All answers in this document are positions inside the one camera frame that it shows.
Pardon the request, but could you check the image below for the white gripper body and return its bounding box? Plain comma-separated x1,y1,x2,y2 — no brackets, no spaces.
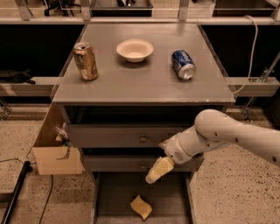
164,134,192,164

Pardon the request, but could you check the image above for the yellow sponge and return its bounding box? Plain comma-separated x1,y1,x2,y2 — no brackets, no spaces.
130,195,152,221

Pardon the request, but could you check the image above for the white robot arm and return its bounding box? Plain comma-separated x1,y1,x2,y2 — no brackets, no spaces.
145,109,280,184

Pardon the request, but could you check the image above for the top grey drawer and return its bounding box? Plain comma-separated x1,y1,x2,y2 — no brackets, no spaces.
66,124,185,148

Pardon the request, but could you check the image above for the bottom grey open drawer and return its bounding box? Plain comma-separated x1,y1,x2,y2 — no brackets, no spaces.
92,172,197,224

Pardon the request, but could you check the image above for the grey wooden drawer cabinet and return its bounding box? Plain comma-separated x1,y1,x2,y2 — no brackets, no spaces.
50,22,236,224

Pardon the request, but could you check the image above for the middle grey drawer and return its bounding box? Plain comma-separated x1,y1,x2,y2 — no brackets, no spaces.
83,155,204,172

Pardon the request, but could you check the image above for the blue soda can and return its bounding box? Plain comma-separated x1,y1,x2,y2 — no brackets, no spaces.
171,50,196,81

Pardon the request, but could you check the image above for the white paper bowl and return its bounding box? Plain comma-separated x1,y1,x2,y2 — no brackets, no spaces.
116,39,154,63

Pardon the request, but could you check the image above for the cardboard box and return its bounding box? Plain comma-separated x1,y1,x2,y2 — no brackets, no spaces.
32,104,84,176

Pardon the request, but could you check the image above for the gold soda can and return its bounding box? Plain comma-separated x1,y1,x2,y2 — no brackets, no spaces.
73,42,98,81

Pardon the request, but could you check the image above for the black floor bar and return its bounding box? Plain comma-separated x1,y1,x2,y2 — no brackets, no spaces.
0,161,32,224

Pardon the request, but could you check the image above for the black office chair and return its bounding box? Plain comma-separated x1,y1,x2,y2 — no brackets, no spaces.
44,0,81,17

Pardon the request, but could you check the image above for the black object on ledge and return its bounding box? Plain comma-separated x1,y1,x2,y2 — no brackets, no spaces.
0,69,36,85

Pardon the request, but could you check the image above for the metal bracket on rail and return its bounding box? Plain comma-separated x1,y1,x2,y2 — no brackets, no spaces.
248,52,280,83

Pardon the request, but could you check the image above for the black floor cable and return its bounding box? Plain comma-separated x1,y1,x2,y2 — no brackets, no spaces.
38,174,54,224

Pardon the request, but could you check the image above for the white cable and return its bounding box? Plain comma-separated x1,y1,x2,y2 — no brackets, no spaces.
232,15,259,95

